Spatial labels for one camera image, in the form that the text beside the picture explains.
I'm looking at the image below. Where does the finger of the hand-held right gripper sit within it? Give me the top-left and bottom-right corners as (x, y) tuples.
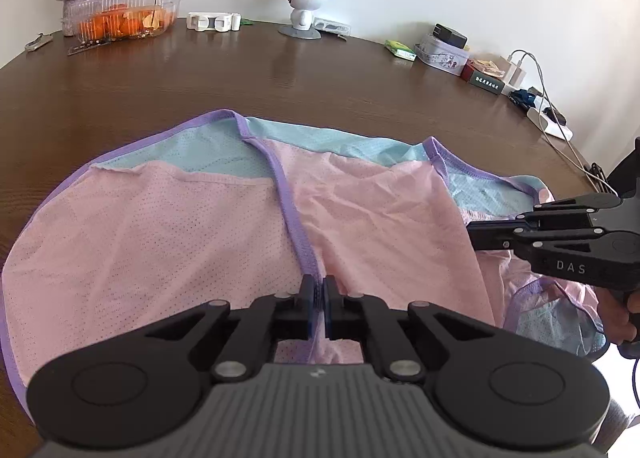
(466, 220), (603, 259)
(516, 192), (623, 229)

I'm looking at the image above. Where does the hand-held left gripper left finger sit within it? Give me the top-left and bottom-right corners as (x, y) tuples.
(142, 275), (321, 384)

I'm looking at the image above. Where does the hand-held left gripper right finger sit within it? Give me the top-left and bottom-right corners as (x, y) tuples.
(323, 276), (502, 383)

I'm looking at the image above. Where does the pink and blue mesh garment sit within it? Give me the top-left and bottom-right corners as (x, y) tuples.
(0, 109), (608, 389)

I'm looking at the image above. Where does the person's right hand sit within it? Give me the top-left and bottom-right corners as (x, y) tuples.
(596, 284), (640, 347)

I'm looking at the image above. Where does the black clip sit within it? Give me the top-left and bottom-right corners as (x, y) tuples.
(582, 162), (609, 185)

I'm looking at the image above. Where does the white power strip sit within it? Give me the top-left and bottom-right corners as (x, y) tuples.
(492, 80), (574, 141)

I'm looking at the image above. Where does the blue plug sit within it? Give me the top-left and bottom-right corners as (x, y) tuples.
(507, 88), (539, 111)

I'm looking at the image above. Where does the white charger plug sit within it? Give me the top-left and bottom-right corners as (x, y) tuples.
(500, 50), (531, 88)

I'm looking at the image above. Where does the dark red box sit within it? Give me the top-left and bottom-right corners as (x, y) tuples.
(460, 60), (504, 96)

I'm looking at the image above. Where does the beige wrapper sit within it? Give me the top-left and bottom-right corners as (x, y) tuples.
(472, 55), (506, 79)

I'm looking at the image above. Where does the printed tin box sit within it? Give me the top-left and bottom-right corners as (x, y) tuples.
(413, 32), (471, 77)

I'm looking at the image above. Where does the black charger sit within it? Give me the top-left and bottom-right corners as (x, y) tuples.
(432, 24), (469, 50)

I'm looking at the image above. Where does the green packet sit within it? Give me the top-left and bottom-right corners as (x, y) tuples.
(383, 39), (418, 62)

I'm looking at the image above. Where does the small clear box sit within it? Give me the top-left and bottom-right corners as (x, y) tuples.
(312, 16), (352, 41)

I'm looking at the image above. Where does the white plastic clip device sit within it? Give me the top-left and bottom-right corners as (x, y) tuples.
(186, 12), (241, 33)

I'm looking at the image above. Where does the small clear comb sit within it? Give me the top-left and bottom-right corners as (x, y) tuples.
(67, 40), (109, 57)

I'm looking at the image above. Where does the pile of tangerines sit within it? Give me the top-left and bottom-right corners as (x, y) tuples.
(79, 5), (174, 41)

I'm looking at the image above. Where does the small metal tool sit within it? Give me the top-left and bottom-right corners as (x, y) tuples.
(24, 32), (54, 53)

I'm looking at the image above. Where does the white cable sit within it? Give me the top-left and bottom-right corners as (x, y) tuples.
(514, 50), (603, 181)

